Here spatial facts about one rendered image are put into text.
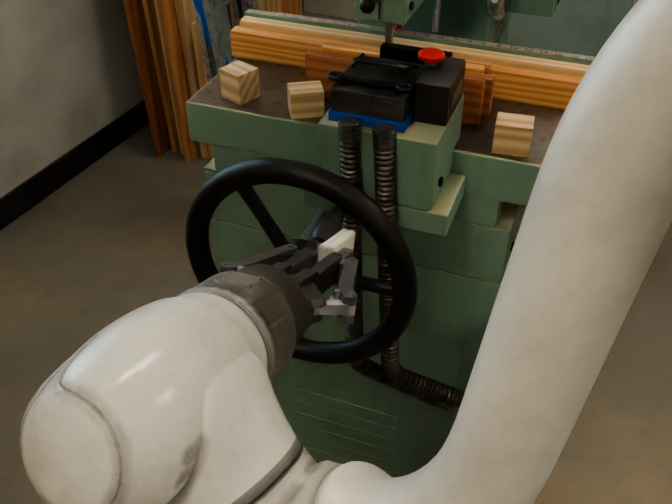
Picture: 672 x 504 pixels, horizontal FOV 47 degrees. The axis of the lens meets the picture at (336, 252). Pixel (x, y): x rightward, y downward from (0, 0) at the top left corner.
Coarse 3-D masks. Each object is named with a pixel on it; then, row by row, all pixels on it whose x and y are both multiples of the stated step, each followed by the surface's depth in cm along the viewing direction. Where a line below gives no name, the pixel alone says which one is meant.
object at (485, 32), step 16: (432, 0) 120; (448, 0) 119; (464, 0) 118; (480, 0) 117; (416, 16) 122; (432, 16) 121; (448, 16) 120; (464, 16) 119; (480, 16) 119; (432, 32) 123; (448, 32) 122; (464, 32) 121; (480, 32) 120
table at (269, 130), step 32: (256, 64) 114; (192, 96) 106; (192, 128) 107; (224, 128) 105; (256, 128) 103; (288, 128) 101; (480, 128) 99; (544, 128) 99; (480, 160) 94; (512, 160) 92; (448, 192) 92; (480, 192) 96; (512, 192) 95; (416, 224) 91; (448, 224) 90
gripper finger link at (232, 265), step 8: (280, 248) 73; (288, 248) 73; (296, 248) 74; (256, 256) 70; (264, 256) 70; (272, 256) 70; (280, 256) 72; (224, 264) 67; (232, 264) 67; (240, 264) 67; (248, 264) 68; (272, 264) 71
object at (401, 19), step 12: (360, 0) 99; (384, 0) 98; (396, 0) 98; (408, 0) 98; (420, 0) 104; (360, 12) 100; (372, 12) 100; (384, 12) 99; (396, 12) 99; (408, 12) 100
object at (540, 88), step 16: (240, 32) 113; (256, 32) 113; (272, 32) 113; (240, 48) 115; (256, 48) 114; (272, 48) 113; (288, 48) 112; (304, 48) 111; (320, 48) 110; (288, 64) 113; (304, 64) 112; (496, 80) 103; (512, 80) 103; (528, 80) 102; (544, 80) 101; (560, 80) 100; (576, 80) 100; (496, 96) 105; (512, 96) 104; (528, 96) 103; (544, 96) 102; (560, 96) 102
